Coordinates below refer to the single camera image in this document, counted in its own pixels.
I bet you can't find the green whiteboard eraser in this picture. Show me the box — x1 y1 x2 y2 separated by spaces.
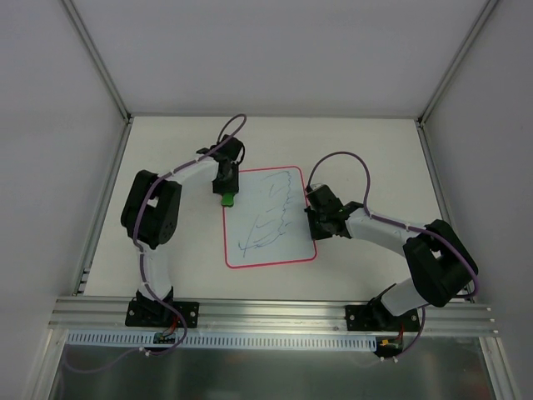
221 192 235 208

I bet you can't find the pink framed whiteboard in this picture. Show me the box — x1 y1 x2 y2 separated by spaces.
222 166 317 269

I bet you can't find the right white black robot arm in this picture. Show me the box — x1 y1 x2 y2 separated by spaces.
305 184 479 332

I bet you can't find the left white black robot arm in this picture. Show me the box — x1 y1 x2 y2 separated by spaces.
121 135 246 326

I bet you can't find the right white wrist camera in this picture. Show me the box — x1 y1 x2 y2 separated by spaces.
306 183 325 194

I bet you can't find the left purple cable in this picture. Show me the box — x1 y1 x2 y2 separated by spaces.
60 113 247 372

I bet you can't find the purple cable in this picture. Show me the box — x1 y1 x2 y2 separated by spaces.
306 150 484 363
60 113 247 372

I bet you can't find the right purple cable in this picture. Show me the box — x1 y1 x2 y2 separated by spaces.
306 150 484 363

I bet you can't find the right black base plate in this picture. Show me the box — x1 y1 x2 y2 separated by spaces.
344 304 421 333

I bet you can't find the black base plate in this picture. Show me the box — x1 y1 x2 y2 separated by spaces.
124 300 200 329
344 304 421 333

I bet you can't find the right aluminium corner post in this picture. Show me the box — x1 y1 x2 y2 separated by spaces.
416 0 501 168

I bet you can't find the aluminium corner post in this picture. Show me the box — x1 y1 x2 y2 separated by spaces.
59 0 132 124
416 0 501 168

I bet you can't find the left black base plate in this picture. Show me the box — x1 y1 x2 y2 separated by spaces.
124 300 200 329

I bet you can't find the white slotted cable duct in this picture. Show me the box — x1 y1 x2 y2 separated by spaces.
66 330 377 353

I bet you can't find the aluminium front rail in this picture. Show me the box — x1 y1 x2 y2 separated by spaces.
47 296 501 338

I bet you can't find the left aluminium corner post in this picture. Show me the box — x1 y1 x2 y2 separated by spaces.
59 0 132 124

